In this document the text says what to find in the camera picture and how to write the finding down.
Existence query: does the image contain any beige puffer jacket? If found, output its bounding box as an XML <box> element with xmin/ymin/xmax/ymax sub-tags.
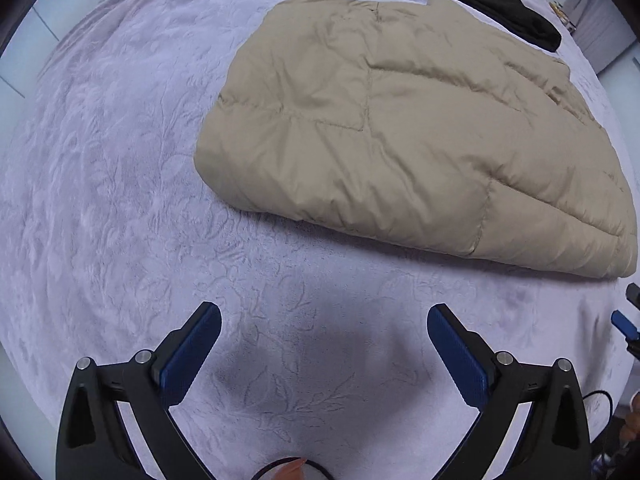
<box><xmin>193</xmin><ymin>0</ymin><xmax>638</xmax><ymax>280</ymax></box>

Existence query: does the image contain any person's left hand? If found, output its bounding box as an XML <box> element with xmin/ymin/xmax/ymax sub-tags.
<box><xmin>274</xmin><ymin>456</ymin><xmax>307</xmax><ymax>480</ymax></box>

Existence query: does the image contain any pile of small boxes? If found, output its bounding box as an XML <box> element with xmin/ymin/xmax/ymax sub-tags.
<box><xmin>549</xmin><ymin>0</ymin><xmax>576</xmax><ymax>33</ymax></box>

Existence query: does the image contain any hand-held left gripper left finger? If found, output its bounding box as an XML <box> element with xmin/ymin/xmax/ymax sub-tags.
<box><xmin>55</xmin><ymin>301</ymin><xmax>222</xmax><ymax>480</ymax></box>

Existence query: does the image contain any purple embossed blanket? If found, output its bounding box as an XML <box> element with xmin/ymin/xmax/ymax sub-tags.
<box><xmin>0</xmin><ymin>0</ymin><xmax>640</xmax><ymax>480</ymax></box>

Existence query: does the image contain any black bag white label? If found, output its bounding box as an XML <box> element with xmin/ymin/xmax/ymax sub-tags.
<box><xmin>590</xmin><ymin>430</ymin><xmax>636</xmax><ymax>480</ymax></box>

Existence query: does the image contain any black cable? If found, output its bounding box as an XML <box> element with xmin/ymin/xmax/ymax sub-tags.
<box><xmin>252</xmin><ymin>457</ymin><xmax>335</xmax><ymax>480</ymax></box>
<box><xmin>582</xmin><ymin>390</ymin><xmax>617</xmax><ymax>461</ymax></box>

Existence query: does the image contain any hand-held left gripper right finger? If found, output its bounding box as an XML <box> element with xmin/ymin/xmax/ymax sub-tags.
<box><xmin>426</xmin><ymin>302</ymin><xmax>593</xmax><ymax>480</ymax></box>

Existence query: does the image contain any black garment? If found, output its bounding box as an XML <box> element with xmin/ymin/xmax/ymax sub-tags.
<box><xmin>365</xmin><ymin>0</ymin><xmax>562</xmax><ymax>53</ymax></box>

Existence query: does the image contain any person's right hand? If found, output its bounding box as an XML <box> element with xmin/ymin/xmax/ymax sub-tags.
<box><xmin>621</xmin><ymin>394</ymin><xmax>640</xmax><ymax>443</ymax></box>

